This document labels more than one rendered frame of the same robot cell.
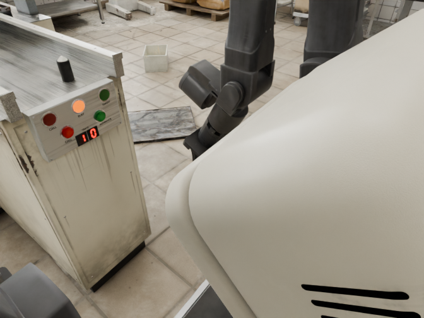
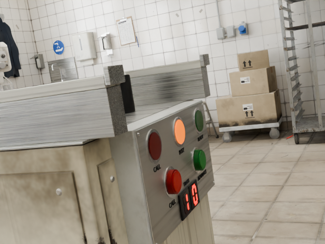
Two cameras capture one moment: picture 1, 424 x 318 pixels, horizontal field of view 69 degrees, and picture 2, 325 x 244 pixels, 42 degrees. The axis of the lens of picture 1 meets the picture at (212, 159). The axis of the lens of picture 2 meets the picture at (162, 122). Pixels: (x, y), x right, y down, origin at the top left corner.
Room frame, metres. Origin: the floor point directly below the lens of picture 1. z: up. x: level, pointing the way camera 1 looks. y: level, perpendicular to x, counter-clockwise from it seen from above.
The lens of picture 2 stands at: (0.17, 0.48, 0.90)
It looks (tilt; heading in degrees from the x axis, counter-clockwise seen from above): 8 degrees down; 347
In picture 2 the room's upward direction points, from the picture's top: 9 degrees counter-clockwise
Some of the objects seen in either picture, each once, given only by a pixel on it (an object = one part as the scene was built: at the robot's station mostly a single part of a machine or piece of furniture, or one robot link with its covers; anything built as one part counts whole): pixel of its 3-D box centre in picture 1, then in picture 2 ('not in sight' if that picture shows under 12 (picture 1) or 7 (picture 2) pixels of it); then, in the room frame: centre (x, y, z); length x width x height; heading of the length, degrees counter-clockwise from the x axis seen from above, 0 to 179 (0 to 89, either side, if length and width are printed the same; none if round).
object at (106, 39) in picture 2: not in sight; (104, 44); (5.56, -0.17, 1.27); 0.19 x 0.10 x 0.30; 139
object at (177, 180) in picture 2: (67, 132); (171, 181); (0.66, 0.37, 0.76); 0.03 x 0.02 x 0.03; 142
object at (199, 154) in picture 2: (100, 115); (197, 160); (0.74, 0.31, 0.76); 0.03 x 0.02 x 0.03; 142
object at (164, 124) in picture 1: (151, 123); not in sight; (1.86, 0.43, 0.01); 0.60 x 0.40 x 0.03; 101
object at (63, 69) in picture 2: not in sight; (61, 79); (5.95, 0.42, 0.93); 0.99 x 0.38 x 1.09; 49
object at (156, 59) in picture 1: (156, 58); not in sight; (2.94, 0.54, 0.08); 0.30 x 0.22 x 0.16; 4
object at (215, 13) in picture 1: (206, 5); not in sight; (5.10, 0.09, 0.06); 1.20 x 0.80 x 0.11; 52
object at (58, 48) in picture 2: not in sight; (58, 47); (6.15, 0.38, 1.36); 0.20 x 0.01 x 0.20; 49
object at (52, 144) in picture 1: (79, 118); (172, 163); (0.71, 0.36, 0.77); 0.24 x 0.04 x 0.14; 142
